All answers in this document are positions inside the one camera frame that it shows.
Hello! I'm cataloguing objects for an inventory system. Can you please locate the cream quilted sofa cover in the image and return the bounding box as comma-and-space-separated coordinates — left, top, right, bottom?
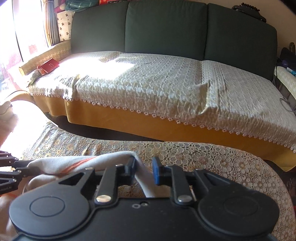
19, 39, 296, 172

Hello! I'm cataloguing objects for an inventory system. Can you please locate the dark green sofa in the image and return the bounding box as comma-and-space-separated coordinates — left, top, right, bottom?
70, 1, 278, 80

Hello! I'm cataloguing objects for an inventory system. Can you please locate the striped curtain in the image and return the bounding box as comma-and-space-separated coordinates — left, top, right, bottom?
42, 0, 60, 46

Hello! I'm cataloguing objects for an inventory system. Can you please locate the cream patterned cushion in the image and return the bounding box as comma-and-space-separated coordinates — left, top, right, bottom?
57, 11, 75, 42

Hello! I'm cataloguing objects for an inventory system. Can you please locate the floral lace table cover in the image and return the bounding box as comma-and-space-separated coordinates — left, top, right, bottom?
0, 120, 296, 241

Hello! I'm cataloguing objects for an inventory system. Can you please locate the green plaid cloth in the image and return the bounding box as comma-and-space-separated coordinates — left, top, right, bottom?
65, 0, 99, 11

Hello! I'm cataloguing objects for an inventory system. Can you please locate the side table with cream cloth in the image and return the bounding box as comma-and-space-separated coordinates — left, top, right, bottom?
274, 66, 296, 98

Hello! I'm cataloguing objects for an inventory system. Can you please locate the white garment orange stitching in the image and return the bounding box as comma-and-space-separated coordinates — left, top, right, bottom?
0, 151, 172, 241

